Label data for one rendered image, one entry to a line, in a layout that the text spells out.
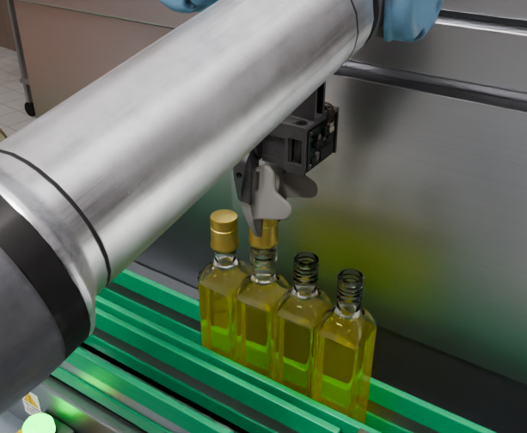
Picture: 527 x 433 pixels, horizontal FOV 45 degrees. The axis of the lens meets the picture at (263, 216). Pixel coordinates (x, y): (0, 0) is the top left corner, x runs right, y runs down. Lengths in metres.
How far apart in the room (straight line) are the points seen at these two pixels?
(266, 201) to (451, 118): 0.22
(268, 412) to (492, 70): 0.48
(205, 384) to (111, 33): 0.54
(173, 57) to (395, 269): 0.58
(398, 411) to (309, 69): 0.57
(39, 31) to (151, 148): 0.89
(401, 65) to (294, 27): 0.39
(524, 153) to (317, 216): 0.28
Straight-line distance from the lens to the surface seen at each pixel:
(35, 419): 0.99
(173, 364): 0.89
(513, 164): 0.72
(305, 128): 0.61
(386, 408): 0.86
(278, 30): 0.34
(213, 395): 0.88
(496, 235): 0.76
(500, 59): 0.70
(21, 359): 0.24
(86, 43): 1.07
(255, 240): 0.73
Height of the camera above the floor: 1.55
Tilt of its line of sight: 31 degrees down
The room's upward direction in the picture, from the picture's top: straight up
